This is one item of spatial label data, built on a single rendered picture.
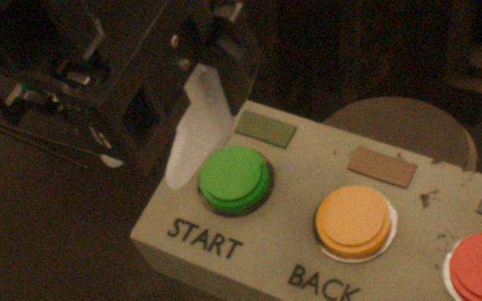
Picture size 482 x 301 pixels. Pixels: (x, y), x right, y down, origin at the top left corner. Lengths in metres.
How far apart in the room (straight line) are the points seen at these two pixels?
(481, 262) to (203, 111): 0.16
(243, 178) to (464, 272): 0.13
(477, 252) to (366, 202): 0.06
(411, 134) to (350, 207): 0.20
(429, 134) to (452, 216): 0.19
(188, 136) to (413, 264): 0.15
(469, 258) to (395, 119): 0.24
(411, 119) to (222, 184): 0.22
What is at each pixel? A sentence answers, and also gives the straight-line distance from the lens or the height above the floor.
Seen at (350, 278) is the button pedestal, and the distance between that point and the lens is 0.49.
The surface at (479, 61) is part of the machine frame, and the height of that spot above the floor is 0.09.
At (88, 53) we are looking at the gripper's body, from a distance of 0.34.
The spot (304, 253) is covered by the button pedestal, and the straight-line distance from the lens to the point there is 0.50.
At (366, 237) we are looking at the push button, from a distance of 0.49.
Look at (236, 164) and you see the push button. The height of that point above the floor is 0.61.
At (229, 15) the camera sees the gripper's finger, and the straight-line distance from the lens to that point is 0.37.
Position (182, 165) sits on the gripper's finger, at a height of 0.68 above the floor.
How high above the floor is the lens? 0.96
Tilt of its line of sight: 41 degrees down
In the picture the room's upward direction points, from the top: 4 degrees counter-clockwise
